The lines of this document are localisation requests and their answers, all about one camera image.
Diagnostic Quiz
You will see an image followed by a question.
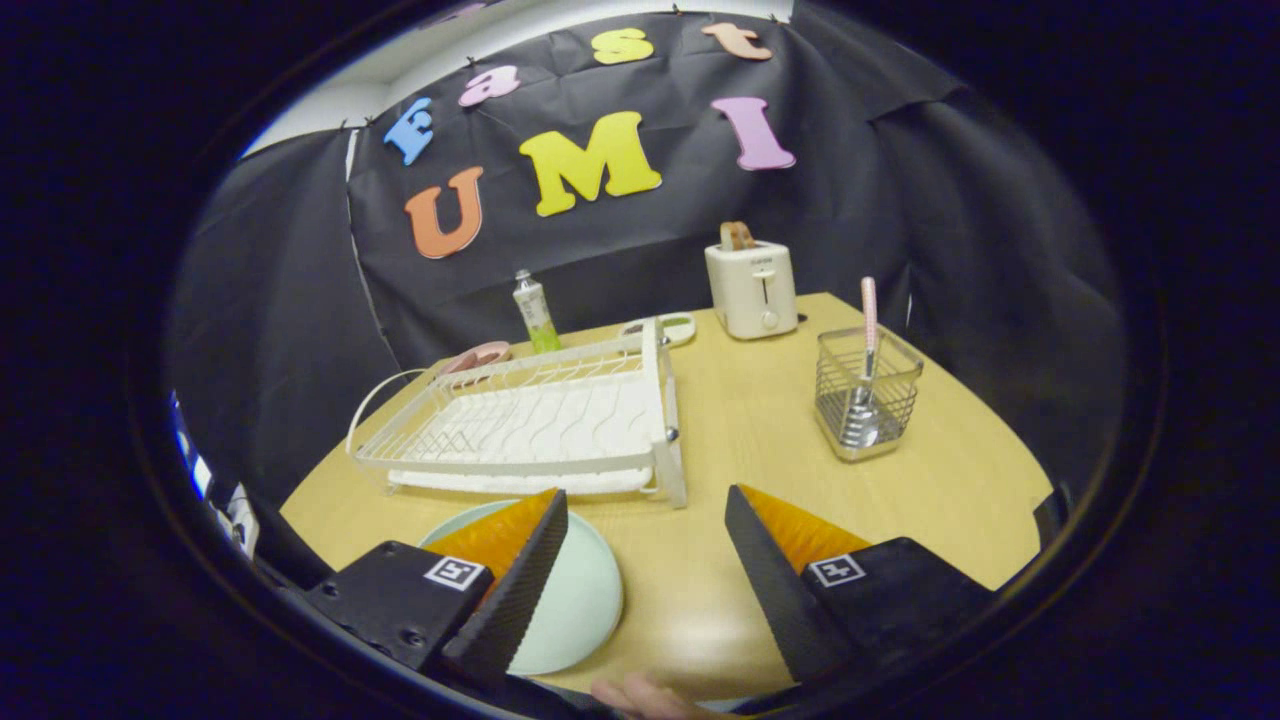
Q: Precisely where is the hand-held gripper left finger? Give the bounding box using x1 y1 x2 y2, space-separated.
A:
300 488 571 691

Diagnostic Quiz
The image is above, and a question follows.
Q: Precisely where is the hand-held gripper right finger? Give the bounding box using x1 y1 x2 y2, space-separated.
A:
724 484 1001 686

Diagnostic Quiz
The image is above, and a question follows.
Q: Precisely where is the light green plate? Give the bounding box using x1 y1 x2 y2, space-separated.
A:
418 498 625 677

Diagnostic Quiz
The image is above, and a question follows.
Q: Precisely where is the white wire dish rack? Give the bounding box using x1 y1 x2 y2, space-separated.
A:
345 317 689 509

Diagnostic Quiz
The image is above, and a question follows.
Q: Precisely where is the metal wire basket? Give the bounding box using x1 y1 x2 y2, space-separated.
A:
814 327 924 463

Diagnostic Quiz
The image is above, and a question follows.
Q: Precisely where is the pink handled metal spoon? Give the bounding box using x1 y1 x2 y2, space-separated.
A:
840 277 883 449

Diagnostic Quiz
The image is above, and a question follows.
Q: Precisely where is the pink plate with food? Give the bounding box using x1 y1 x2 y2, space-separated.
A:
438 341 512 379

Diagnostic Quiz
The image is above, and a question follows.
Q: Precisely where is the small white dish with food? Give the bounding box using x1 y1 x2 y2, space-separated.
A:
620 312 697 349

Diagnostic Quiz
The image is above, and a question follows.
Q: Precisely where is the green drink bottle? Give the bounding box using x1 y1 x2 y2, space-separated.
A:
512 268 562 354

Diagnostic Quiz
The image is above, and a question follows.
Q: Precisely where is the white toaster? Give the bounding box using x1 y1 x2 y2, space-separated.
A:
704 240 799 341

